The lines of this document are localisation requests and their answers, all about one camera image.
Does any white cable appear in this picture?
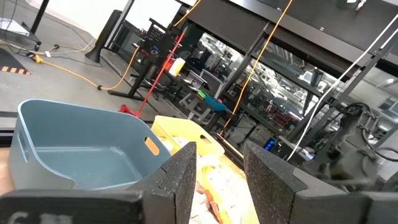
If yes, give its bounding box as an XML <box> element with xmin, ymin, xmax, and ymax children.
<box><xmin>285</xmin><ymin>21</ymin><xmax>398</xmax><ymax>162</ymax></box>

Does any pale yellow roll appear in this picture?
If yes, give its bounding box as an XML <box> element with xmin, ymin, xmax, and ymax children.
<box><xmin>169</xmin><ymin>57</ymin><xmax>187</xmax><ymax>77</ymax></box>

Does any red floor stand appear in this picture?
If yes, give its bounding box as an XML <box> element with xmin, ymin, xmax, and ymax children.
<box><xmin>118</xmin><ymin>29</ymin><xmax>188</xmax><ymax>119</ymax></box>

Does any white sheet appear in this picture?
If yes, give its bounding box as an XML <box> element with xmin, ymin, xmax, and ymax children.
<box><xmin>0</xmin><ymin>17</ymin><xmax>30</xmax><ymax>37</ymax></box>

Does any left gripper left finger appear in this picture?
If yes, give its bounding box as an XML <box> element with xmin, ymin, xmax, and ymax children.
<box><xmin>127</xmin><ymin>142</ymin><xmax>197</xmax><ymax>224</ymax></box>

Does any black rolling stand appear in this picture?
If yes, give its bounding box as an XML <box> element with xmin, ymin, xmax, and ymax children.
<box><xmin>0</xmin><ymin>0</ymin><xmax>50</xmax><ymax>47</ymax></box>

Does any black perforated panel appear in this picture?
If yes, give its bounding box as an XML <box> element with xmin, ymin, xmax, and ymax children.
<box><xmin>139</xmin><ymin>17</ymin><xmax>183</xmax><ymax>65</ymax></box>

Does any grey office chair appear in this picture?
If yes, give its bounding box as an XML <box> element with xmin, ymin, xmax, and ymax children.
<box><xmin>178</xmin><ymin>68</ymin><xmax>225</xmax><ymax>125</ymax></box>

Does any black desk leg frame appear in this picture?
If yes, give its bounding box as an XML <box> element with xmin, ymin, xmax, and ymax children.
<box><xmin>107</xmin><ymin>46</ymin><xmax>159</xmax><ymax>102</ymax></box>

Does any blue handheld tool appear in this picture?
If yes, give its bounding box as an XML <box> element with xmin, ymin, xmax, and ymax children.
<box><xmin>203</xmin><ymin>95</ymin><xmax>228</xmax><ymax>113</ymax></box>

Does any hanging yellow cable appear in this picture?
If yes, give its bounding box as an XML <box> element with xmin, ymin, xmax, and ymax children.
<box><xmin>219</xmin><ymin>0</ymin><xmax>294</xmax><ymax>134</ymax></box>

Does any yellow extension cord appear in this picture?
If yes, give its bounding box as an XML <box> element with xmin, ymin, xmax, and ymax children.
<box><xmin>30</xmin><ymin>45</ymin><xmax>140</xmax><ymax>91</ymax></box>

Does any black hazard-striped floor mat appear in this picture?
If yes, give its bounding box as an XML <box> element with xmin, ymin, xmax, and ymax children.
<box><xmin>0</xmin><ymin>47</ymin><xmax>32</xmax><ymax>76</ymax></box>

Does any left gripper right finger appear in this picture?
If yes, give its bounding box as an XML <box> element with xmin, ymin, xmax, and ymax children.
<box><xmin>244</xmin><ymin>140</ymin><xmax>308</xmax><ymax>224</ymax></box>

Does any black cone pedestal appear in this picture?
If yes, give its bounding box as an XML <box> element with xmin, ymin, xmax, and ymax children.
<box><xmin>84</xmin><ymin>9</ymin><xmax>124</xmax><ymax>64</ymax></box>

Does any black box with blue lights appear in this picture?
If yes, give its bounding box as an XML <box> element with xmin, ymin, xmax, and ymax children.
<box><xmin>262</xmin><ymin>136</ymin><xmax>279</xmax><ymax>154</ymax></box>

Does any teal plastic bin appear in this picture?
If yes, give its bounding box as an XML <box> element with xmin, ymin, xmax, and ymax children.
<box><xmin>8</xmin><ymin>98</ymin><xmax>172</xmax><ymax>191</ymax></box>

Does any yellow-orange plastic bin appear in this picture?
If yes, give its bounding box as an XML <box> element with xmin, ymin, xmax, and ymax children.
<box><xmin>151</xmin><ymin>115</ymin><xmax>261</xmax><ymax>224</ymax></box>

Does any large black workbench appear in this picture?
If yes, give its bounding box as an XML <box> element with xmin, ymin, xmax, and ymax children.
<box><xmin>178</xmin><ymin>0</ymin><xmax>398</xmax><ymax>147</ymax></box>

